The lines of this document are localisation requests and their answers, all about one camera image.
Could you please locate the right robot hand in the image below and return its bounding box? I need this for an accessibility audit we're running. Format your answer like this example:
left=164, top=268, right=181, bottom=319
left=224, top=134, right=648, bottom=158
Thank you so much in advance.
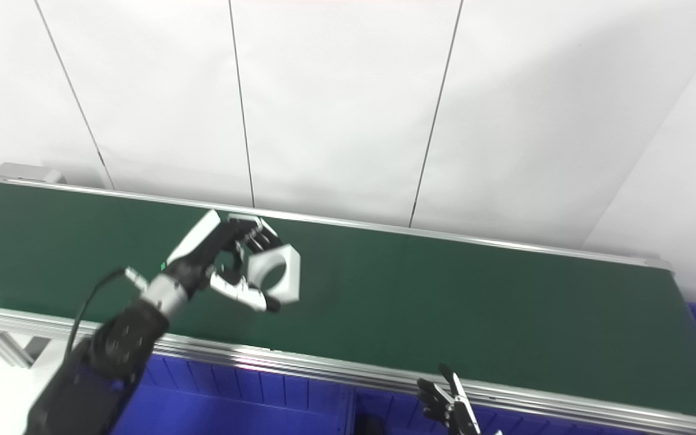
left=417, top=362, right=501, bottom=435

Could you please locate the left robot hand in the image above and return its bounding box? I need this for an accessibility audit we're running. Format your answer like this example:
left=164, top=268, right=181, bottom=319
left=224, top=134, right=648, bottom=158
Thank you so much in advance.
left=163, top=209, right=283, bottom=314

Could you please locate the white block with round hole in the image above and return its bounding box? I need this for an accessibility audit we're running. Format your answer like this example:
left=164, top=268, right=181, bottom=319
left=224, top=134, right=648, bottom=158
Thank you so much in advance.
left=245, top=243, right=302, bottom=305

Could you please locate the black block part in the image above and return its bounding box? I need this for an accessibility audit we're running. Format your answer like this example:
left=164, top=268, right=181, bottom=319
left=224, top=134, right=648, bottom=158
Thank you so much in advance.
left=356, top=413, right=386, bottom=435

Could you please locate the green conveyor belt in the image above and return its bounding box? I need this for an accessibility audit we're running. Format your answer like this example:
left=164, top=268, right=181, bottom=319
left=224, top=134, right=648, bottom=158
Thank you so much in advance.
left=0, top=182, right=696, bottom=422
left=0, top=176, right=696, bottom=435

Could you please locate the grey conveyor end housing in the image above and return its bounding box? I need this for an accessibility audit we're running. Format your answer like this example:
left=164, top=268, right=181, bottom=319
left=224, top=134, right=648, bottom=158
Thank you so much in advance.
left=0, top=162, right=66, bottom=185

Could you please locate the aluminium conveyor leg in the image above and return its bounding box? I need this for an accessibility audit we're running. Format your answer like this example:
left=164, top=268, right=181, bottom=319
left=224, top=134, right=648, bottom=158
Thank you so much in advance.
left=0, top=325, right=51, bottom=369

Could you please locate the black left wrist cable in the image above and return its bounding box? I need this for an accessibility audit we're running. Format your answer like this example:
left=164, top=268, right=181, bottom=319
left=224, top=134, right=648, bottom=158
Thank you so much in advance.
left=64, top=267, right=148, bottom=363

